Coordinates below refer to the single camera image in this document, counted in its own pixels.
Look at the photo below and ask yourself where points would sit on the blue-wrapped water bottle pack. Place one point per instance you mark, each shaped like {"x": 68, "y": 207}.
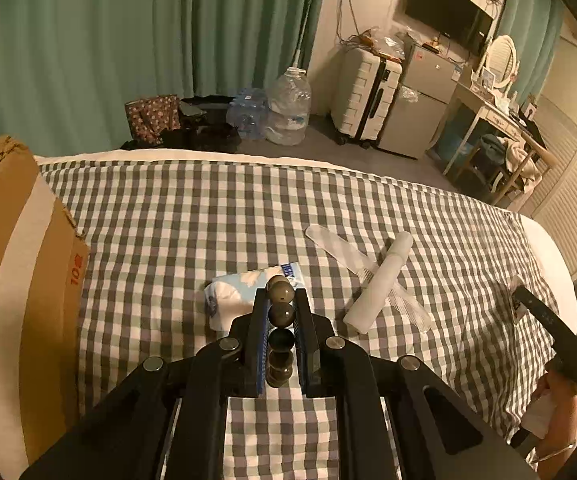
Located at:
{"x": 247, "y": 115}

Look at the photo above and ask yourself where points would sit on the clear plastic comb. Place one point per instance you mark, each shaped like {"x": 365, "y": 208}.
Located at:
{"x": 338, "y": 250}

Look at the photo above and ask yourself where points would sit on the silver mini fridge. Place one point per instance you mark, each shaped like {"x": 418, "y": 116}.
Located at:
{"x": 418, "y": 105}

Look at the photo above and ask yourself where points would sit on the white tube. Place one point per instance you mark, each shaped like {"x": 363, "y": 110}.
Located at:
{"x": 378, "y": 290}

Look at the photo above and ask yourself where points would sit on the white louvred wardrobe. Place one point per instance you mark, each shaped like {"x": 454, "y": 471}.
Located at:
{"x": 573, "y": 160}

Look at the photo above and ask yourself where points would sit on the wide green curtain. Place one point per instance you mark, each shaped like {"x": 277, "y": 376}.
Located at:
{"x": 118, "y": 50}

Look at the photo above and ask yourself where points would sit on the large clear water jug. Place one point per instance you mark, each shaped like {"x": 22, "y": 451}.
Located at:
{"x": 288, "y": 105}

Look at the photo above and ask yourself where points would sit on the white hard-shell suitcase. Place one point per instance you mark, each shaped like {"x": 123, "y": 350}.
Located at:
{"x": 363, "y": 97}

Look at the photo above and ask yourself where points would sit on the brown floral bag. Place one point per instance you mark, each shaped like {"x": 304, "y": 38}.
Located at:
{"x": 152, "y": 120}

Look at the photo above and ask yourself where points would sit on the brown cardboard box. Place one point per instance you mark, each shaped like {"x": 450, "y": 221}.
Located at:
{"x": 23, "y": 310}

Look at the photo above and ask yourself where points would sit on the white oval vanity mirror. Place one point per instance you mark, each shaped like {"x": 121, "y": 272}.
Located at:
{"x": 499, "y": 62}

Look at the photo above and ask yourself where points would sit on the blue and white tissue pack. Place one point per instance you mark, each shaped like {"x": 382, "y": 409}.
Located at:
{"x": 233, "y": 295}

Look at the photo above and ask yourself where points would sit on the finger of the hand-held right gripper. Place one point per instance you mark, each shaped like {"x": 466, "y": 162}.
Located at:
{"x": 563, "y": 340}

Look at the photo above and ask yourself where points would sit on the wooden chair with clothes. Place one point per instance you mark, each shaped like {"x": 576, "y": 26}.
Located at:
{"x": 498, "y": 165}

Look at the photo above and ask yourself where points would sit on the black bag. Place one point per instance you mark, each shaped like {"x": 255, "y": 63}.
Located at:
{"x": 203, "y": 127}

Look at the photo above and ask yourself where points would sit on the narrow green curtain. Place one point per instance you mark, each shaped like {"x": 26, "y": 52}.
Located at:
{"x": 528, "y": 25}

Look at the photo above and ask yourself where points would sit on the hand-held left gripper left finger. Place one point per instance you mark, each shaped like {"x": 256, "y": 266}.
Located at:
{"x": 261, "y": 355}

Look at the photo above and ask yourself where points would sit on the person's right hand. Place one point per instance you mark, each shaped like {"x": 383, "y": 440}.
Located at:
{"x": 563, "y": 410}

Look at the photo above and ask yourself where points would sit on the white dressing table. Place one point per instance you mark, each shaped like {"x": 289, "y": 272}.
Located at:
{"x": 473, "y": 105}

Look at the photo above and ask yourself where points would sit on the black wall television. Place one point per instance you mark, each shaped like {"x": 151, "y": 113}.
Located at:
{"x": 448, "y": 10}

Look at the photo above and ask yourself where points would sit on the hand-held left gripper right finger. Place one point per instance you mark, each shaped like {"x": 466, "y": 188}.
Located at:
{"x": 302, "y": 360}

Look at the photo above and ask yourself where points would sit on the clear plastic bags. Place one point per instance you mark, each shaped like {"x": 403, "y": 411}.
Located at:
{"x": 386, "y": 42}

